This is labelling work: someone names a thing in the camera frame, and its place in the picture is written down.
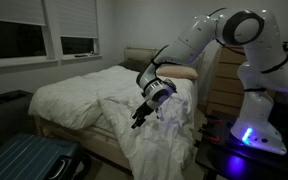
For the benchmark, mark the white duvet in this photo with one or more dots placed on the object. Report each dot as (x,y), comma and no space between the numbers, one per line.
(70,100)

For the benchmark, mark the dark grey pillow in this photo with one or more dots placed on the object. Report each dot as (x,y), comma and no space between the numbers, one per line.
(134,65)

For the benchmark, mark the black remote control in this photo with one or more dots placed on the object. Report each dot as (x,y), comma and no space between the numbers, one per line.
(80,55)

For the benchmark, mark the wide dark window pane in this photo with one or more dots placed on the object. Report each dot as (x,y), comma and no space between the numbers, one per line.
(14,40)

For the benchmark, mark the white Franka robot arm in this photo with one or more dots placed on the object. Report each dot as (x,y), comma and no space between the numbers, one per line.
(260,73)

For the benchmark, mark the narrow white roller blind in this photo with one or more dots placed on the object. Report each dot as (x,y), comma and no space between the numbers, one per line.
(77,18)

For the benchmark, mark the wide white roller blind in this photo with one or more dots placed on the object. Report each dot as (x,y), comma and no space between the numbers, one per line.
(14,11)

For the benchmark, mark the white mattress sheet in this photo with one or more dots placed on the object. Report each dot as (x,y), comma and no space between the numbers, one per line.
(104,125)

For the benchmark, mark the blue ribbed suitcase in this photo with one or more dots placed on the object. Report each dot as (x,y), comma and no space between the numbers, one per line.
(27,158)

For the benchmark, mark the red black clamp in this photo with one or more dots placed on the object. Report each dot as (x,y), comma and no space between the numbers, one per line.
(209,136)
(214,119)

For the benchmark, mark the pink pillow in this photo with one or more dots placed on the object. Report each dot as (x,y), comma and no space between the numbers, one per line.
(179,71)

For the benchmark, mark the light wooden bed frame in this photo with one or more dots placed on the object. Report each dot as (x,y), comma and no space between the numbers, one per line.
(84,138)

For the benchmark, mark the beige padded headboard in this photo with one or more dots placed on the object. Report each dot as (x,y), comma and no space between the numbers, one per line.
(137,53)

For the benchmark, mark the black robot table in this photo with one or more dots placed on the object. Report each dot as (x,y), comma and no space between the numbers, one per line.
(250,160)

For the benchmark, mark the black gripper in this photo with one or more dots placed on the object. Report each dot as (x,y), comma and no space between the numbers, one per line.
(145,111)

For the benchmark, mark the narrow dark window pane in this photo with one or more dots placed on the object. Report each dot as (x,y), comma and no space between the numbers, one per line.
(76,45)

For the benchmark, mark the wooden chest of drawers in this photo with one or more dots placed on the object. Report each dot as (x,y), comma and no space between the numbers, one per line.
(227,86)

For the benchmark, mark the dark grey ottoman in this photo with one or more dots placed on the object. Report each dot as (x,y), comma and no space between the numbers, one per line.
(4,116)

